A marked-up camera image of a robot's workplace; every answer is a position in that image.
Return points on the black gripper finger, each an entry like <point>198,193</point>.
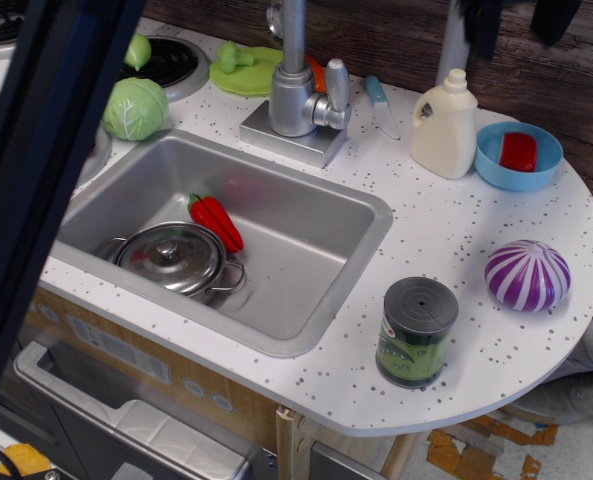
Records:
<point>482,19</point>
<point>551,19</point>

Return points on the cream detergent bottle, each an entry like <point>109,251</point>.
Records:
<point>443,138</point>

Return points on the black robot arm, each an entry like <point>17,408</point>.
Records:
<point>53,93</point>

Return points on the silver toy sink basin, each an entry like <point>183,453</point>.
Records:
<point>306,240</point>

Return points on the grey vertical pole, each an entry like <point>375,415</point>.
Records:
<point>455,47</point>

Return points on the red toy food slice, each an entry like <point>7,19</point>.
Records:
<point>518,152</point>

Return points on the light blue bowl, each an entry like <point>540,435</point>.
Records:
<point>489,144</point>

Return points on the orange toy carrot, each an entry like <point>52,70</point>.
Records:
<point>318,72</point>

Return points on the silver toy faucet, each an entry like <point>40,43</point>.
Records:
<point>298,121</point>

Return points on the green toy plate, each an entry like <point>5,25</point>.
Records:
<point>253,80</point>

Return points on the green toy broccoli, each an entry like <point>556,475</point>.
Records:
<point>229,57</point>

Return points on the purple white striped onion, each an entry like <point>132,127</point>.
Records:
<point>527,276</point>

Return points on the green labelled toy can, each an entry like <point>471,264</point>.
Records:
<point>418,314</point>

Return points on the back right black burner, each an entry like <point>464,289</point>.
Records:
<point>178,66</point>

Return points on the red toy chili pepper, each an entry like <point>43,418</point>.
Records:
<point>209,213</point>

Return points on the small green toy pear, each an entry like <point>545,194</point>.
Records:
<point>138,53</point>

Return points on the green toy cabbage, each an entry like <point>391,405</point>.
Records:
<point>136,109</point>

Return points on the steel pot with lid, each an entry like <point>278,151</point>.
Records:
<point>183,257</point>

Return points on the front left black burner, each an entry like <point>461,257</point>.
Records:
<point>98,156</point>

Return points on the blue handled toy knife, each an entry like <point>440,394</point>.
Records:
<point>381,109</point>

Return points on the silver oven door handle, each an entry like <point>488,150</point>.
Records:
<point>118,436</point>

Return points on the yellow object with black cable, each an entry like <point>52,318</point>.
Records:
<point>19,460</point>

